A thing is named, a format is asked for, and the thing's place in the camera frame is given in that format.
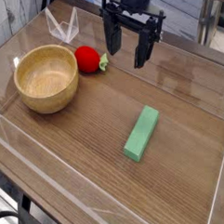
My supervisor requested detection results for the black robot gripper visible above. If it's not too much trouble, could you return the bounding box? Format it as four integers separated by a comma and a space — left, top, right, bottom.
100, 0, 165, 69

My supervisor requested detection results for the red plush tomato toy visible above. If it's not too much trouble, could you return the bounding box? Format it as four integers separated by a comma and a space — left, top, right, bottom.
74, 46, 109, 73

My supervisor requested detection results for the light wooden bowl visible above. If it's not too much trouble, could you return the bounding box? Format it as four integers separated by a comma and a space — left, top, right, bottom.
13, 45, 79, 113

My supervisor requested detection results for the green rectangular block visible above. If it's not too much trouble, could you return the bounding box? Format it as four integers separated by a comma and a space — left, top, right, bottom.
124, 105, 160, 162

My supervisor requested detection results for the clear acrylic front barrier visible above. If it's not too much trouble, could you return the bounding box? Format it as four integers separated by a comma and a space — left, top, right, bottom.
0, 112, 151, 224

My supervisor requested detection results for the clear acrylic corner bracket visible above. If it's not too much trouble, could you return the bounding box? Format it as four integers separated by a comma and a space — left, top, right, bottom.
45, 7, 79, 44

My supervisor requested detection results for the metal chair frame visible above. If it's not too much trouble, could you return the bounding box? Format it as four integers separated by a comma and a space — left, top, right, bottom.
196, 0, 223, 46

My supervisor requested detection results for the black table leg bracket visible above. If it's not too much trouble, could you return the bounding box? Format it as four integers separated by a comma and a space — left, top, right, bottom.
18, 194, 41, 224

